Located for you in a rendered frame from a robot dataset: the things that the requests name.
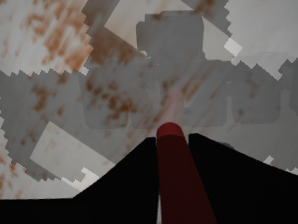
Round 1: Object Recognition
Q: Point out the dark red peg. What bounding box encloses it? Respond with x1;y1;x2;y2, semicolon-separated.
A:
156;123;217;224

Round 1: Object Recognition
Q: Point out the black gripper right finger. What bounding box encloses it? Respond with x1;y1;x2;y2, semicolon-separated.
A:
188;133;298;224

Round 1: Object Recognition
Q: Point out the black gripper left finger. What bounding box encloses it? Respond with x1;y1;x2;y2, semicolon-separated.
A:
0;137;160;224

